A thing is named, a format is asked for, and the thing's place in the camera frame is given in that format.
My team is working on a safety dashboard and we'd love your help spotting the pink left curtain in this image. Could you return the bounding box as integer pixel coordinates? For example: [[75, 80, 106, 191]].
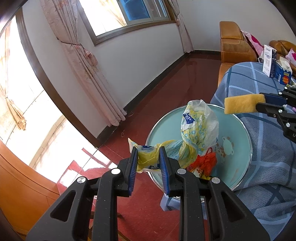
[[40, 1, 126, 126]]

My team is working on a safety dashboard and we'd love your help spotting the teal cartoon trash bin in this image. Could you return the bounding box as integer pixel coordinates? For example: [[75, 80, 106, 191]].
[[145, 104, 252, 191]]

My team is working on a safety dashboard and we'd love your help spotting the yellow sponge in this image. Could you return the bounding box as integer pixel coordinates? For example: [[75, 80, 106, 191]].
[[224, 94, 266, 114]]

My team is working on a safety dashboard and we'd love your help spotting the pink right curtain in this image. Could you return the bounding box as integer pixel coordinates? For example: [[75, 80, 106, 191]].
[[166, 0, 194, 53]]

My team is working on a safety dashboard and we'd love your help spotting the blue plaid tablecloth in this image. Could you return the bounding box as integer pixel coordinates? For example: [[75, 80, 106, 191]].
[[159, 61, 296, 241]]

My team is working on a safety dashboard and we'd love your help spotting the blue Look milk carton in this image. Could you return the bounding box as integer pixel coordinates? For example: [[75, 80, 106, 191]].
[[274, 56, 292, 85]]

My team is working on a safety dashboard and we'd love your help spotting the pink floral pillow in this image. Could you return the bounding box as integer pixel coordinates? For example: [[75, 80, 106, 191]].
[[241, 31, 264, 57], [285, 48, 296, 67]]

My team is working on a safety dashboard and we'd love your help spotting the brown leather chaise sofa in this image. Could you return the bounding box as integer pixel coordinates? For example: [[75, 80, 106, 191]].
[[218, 21, 257, 85]]

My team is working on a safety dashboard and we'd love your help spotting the yellow white patterned bag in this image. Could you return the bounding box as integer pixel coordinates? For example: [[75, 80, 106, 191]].
[[128, 100, 219, 173]]

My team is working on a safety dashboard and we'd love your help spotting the wood framed window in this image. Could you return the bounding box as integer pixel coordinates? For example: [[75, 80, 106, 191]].
[[77, 0, 176, 46]]

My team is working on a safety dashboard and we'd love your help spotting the pink curtain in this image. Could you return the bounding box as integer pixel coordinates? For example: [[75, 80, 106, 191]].
[[166, 0, 194, 53], [40, 1, 126, 126]]

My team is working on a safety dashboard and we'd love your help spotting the tall dark blue milk carton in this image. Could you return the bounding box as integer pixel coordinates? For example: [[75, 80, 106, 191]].
[[262, 45, 276, 78]]

